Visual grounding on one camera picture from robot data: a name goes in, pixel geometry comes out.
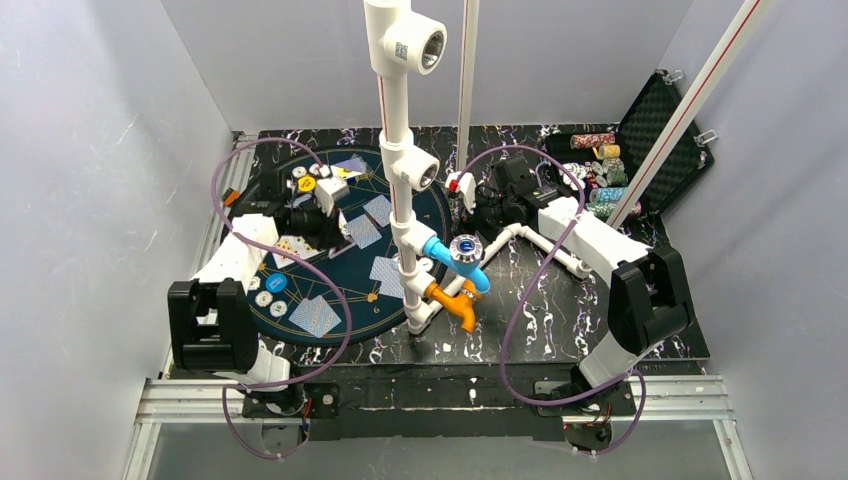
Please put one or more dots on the orange pipe valve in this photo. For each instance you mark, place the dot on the orange pipe valve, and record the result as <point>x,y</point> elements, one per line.
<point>460,304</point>

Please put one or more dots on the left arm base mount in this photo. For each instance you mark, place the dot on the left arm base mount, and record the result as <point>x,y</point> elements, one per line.
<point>309,401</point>

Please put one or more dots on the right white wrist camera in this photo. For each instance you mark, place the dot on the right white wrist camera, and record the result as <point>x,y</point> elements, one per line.
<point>463,186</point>

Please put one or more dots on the blue back card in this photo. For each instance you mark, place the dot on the blue back card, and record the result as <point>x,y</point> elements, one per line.
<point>321,319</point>
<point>391,287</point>
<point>299,314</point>
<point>379,209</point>
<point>385,269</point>
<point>363,231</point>

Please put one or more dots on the orange black clamp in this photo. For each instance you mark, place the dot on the orange black clamp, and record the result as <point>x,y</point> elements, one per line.
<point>230,196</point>

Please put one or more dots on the blue pipe valve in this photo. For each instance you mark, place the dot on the blue pipe valve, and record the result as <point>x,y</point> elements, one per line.
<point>463,255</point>

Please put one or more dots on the green chip stack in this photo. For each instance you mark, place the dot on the green chip stack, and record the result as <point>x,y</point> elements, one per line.
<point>615,173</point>

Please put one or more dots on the light blue chip row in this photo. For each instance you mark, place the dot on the light blue chip row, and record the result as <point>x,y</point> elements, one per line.
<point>607,195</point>

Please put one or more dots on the black chip case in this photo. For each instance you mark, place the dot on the black chip case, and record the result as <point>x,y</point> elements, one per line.
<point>636,134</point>

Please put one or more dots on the yellow chip stack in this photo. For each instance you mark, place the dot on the yellow chip stack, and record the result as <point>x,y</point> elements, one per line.
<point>608,151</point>

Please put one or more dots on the aluminium frame rail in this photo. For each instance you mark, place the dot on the aluminium frame rail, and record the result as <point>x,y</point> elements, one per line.
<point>438,401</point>

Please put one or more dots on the blue button chip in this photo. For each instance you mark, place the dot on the blue button chip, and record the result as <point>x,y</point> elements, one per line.
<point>276,282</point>

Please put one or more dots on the white PVC pipe frame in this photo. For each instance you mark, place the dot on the white PVC pipe frame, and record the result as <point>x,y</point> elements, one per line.
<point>402,41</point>

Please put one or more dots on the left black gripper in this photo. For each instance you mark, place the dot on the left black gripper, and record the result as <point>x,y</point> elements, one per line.
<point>317,216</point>

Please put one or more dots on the red chip row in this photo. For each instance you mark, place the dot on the red chip row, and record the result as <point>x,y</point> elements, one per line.
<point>592,140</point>

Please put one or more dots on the round blue poker mat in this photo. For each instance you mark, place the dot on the round blue poker mat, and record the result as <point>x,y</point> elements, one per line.
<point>372,314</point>

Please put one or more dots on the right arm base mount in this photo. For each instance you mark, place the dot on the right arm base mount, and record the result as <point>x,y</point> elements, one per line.
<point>592,432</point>

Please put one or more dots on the yellow button chip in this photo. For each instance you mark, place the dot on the yellow button chip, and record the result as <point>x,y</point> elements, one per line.
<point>306,184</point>

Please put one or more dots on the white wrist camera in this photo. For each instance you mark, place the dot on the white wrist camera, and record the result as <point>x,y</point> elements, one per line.
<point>328,191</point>
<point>463,186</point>

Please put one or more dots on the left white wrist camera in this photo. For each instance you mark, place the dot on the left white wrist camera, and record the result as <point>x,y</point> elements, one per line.
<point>328,191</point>

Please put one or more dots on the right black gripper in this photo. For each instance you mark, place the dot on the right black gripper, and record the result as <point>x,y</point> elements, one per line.
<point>482,204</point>

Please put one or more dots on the grey white poker chip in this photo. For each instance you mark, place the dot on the grey white poker chip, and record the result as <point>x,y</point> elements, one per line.
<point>278,309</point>

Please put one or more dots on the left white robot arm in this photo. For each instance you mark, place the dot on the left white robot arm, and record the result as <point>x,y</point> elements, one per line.
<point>211,324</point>

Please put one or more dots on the green pink chip row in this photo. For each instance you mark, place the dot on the green pink chip row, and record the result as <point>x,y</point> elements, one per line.
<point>604,210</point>

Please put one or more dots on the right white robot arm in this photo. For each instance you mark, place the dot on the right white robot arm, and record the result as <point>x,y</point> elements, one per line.
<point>649,294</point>

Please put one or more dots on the loose white chips pile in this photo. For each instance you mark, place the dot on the loose white chips pile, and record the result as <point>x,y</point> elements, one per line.
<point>587,176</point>

